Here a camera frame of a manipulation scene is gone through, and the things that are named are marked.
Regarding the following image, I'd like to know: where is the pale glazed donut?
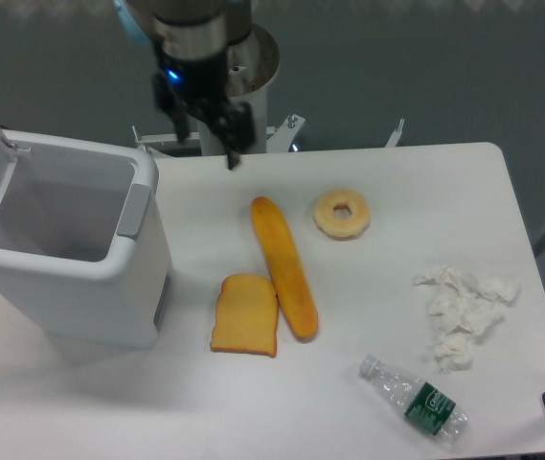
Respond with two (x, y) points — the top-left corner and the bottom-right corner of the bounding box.
(313, 188), (371, 241)

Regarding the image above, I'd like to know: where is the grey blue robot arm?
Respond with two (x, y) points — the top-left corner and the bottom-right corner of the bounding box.
(113, 1), (256, 170)

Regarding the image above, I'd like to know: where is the clear plastic water bottle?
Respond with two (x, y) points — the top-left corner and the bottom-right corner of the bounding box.
(359, 355), (468, 444)

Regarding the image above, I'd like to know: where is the crumpled white tissue paper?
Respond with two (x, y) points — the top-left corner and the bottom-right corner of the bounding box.
(413, 265), (521, 374)

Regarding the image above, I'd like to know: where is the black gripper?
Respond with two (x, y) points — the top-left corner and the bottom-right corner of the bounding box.
(152, 52), (256, 171)

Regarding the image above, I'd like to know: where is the white trash can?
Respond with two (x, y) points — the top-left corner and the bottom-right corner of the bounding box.
(0, 130), (172, 348)

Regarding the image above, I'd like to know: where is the white metal table frame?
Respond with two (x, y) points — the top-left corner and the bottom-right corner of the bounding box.
(131, 113), (407, 157)

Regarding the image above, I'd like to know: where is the long orange baguette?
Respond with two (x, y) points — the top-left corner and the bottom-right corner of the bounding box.
(251, 196), (319, 342)

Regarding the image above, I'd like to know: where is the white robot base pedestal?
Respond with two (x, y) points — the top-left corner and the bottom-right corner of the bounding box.
(226, 23), (280, 153)

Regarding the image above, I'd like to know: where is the toast bread slice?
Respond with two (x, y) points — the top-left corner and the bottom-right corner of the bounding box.
(210, 273), (279, 357)

